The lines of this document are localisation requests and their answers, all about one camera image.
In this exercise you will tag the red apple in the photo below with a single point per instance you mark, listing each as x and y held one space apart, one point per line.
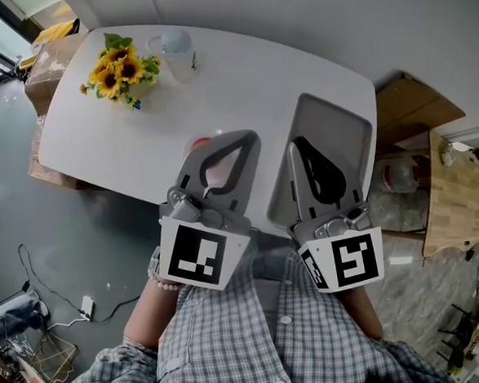
199 142

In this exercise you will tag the person's left forearm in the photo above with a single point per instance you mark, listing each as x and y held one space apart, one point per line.
150 315

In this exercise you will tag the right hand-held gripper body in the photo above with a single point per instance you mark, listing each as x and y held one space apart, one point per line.
356 260

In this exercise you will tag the small white object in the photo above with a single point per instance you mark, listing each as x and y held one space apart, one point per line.
449 154

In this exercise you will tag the silver wristwatch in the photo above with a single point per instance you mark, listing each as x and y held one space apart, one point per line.
154 264

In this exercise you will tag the yellow sunflower bouquet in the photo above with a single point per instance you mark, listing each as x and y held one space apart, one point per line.
118 70

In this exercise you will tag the large open cardboard box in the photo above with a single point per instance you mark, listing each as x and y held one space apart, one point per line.
413 105

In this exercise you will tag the yellow bag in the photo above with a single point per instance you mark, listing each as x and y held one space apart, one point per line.
56 30

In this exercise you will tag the white plate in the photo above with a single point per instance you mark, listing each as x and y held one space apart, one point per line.
218 133

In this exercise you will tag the flat cardboard box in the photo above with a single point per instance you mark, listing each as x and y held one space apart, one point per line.
50 175

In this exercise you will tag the white power strip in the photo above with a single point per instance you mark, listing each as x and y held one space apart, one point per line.
87 307

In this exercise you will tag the taped cardboard box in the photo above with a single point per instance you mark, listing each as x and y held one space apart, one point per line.
51 69

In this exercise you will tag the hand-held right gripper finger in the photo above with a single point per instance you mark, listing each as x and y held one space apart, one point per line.
300 182
354 195

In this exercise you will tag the clear plastic bag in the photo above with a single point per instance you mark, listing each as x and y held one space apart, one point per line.
402 173

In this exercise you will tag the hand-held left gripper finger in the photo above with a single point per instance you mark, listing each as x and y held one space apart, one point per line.
250 173
190 165

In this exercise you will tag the grey rectangular tray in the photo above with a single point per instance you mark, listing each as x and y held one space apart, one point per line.
333 127

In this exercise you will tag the wooden block table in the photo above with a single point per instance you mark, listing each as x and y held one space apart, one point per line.
457 204

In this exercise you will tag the person's right forearm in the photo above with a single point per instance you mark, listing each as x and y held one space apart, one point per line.
362 313

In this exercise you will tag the person's plaid shirt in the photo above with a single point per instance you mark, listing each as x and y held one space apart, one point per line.
221 343

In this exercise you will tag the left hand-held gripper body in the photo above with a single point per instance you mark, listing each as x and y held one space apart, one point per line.
195 255

